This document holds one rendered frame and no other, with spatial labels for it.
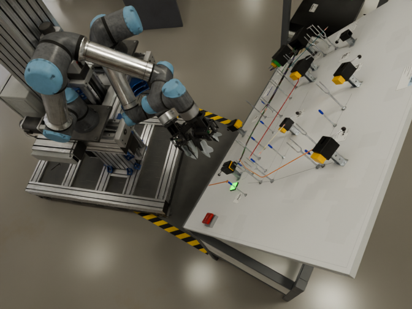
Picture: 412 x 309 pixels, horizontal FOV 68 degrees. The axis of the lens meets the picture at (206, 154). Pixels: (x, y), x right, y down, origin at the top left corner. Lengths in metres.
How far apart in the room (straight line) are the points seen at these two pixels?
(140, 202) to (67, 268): 0.83
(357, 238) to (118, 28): 1.17
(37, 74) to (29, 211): 2.21
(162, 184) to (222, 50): 1.71
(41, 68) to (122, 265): 1.83
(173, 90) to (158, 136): 1.64
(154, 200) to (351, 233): 1.84
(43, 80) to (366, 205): 1.04
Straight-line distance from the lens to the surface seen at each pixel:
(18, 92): 2.06
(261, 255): 1.63
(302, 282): 1.42
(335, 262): 0.81
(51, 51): 1.21
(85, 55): 1.26
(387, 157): 0.91
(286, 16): 1.91
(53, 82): 1.18
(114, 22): 1.44
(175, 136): 1.39
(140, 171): 2.60
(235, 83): 3.18
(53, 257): 2.97
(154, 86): 1.21
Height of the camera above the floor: 2.40
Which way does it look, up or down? 61 degrees down
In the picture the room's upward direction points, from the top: 19 degrees counter-clockwise
